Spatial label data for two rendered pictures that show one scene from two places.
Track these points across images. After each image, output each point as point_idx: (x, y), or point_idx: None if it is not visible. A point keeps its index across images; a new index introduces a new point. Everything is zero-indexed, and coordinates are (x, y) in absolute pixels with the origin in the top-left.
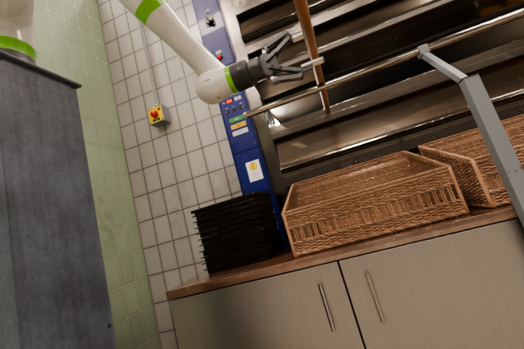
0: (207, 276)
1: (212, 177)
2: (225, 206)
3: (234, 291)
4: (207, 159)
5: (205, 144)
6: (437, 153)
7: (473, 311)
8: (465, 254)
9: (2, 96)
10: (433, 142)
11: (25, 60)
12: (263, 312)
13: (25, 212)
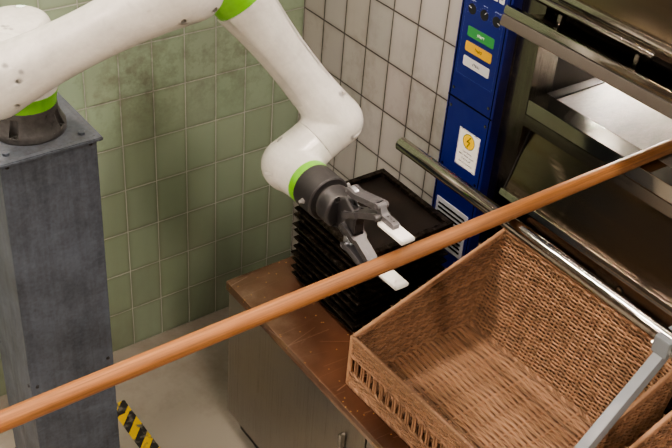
0: (288, 285)
1: (415, 90)
2: (329, 238)
3: (279, 350)
4: (418, 52)
5: (425, 24)
6: (625, 446)
7: None
8: None
9: (10, 205)
10: None
11: (38, 124)
12: (296, 394)
13: (32, 294)
